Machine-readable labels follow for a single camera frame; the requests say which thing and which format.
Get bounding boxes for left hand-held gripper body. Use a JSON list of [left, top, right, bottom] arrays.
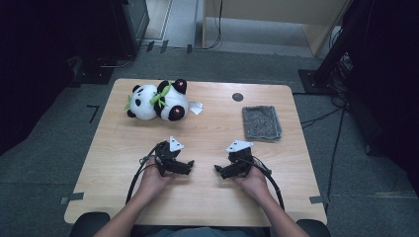
[[154, 135, 185, 177]]

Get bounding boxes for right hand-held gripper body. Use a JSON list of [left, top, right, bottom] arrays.
[[225, 139, 255, 175]]

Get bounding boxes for grey fluffy cloth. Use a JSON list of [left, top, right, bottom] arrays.
[[241, 105, 283, 141]]

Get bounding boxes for panda plush toy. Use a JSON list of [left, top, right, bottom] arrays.
[[124, 78, 205, 122]]

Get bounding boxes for person's right hand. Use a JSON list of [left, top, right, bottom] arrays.
[[230, 165, 273, 205]]

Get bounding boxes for person's left hand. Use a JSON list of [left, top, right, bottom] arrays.
[[137, 157, 182, 205]]

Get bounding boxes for grey tape strip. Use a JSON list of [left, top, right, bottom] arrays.
[[308, 195, 330, 205], [59, 192, 85, 205]]

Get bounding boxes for black floor plate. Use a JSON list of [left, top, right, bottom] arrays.
[[67, 55, 115, 88]]

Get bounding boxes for black cabinet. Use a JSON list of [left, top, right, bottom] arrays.
[[110, 0, 151, 58]]

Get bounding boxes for black metal stand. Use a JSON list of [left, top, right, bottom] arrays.
[[312, 0, 374, 87]]

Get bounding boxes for light wooden furniture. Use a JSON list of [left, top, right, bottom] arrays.
[[201, 0, 352, 57]]

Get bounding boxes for dark curtain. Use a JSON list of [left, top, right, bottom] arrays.
[[345, 0, 419, 196], [0, 0, 113, 156]]

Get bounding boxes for left hand-held gripper cable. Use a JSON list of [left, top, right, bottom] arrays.
[[125, 141, 166, 205]]

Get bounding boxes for hand-held gripper cable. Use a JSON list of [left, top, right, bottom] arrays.
[[251, 156, 287, 211], [125, 141, 166, 205]]

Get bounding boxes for right hand-held gripper cable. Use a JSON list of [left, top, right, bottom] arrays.
[[251, 156, 287, 211]]

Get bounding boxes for thin black floor cable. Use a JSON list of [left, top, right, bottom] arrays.
[[300, 107, 345, 130]]

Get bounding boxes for long black floor cable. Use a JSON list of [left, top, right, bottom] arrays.
[[324, 105, 347, 215]]

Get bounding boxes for black stand base plate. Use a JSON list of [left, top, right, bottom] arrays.
[[297, 68, 334, 97]]

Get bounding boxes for hanging black cable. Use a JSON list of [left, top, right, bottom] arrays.
[[202, 0, 224, 51]]

